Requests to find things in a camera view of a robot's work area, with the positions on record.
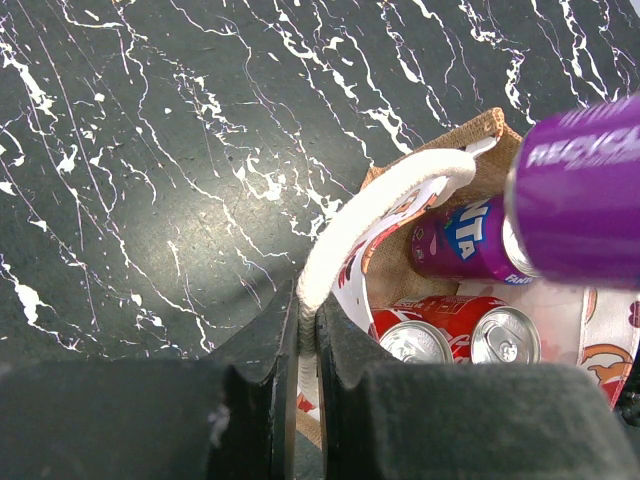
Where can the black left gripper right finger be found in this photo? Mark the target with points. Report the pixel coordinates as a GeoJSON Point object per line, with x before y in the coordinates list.
{"type": "Point", "coordinates": [385, 419]}

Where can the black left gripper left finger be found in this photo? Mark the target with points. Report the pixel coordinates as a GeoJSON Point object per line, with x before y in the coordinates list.
{"type": "Point", "coordinates": [228, 415]}

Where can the red Coca-Cola can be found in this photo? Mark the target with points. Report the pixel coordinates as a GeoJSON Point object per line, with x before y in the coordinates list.
{"type": "Point", "coordinates": [479, 329]}
{"type": "Point", "coordinates": [408, 337]}

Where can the patterned canvas tote bag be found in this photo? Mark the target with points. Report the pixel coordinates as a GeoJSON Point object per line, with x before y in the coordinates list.
{"type": "Point", "coordinates": [363, 259]}

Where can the purple Fanta can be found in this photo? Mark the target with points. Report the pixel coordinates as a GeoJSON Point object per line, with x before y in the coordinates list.
{"type": "Point", "coordinates": [572, 196]}
{"type": "Point", "coordinates": [472, 242]}

